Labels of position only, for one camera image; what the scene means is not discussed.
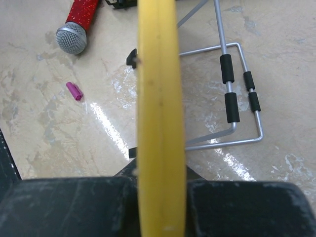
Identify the black whiteboard stand foot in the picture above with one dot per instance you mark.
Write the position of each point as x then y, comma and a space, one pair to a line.
131, 59

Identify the red glitter microphone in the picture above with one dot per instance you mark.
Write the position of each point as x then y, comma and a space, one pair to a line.
71, 37

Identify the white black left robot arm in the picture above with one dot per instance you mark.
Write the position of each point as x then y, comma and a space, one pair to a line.
9, 173

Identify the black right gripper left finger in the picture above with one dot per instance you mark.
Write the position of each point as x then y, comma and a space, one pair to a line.
129, 171

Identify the black stand foot right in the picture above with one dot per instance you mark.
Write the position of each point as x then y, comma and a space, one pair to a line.
230, 97

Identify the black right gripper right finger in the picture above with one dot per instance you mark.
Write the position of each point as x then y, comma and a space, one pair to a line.
193, 176

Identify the magenta marker cap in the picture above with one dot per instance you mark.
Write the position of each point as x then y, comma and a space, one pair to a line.
74, 90

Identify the black ribbed carrying case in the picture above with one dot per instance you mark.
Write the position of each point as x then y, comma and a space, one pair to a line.
121, 4

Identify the yellow framed whiteboard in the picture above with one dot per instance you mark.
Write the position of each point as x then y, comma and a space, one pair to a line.
161, 162

